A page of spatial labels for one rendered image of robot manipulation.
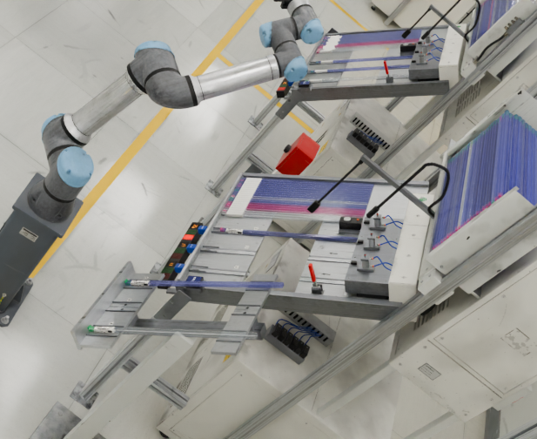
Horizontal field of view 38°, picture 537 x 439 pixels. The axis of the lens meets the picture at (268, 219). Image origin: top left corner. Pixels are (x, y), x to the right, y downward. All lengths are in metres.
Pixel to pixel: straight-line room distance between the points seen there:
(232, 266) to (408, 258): 0.57
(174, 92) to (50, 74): 1.73
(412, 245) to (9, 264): 1.37
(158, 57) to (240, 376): 1.07
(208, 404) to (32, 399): 0.62
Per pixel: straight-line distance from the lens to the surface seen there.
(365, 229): 2.54
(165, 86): 2.36
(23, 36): 4.14
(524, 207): 2.05
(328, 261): 2.51
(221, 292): 2.44
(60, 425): 2.94
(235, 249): 2.61
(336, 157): 3.76
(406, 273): 2.31
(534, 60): 3.46
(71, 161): 2.52
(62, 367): 3.05
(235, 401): 2.78
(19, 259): 2.80
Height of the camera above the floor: 2.48
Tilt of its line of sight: 37 degrees down
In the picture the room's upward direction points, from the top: 45 degrees clockwise
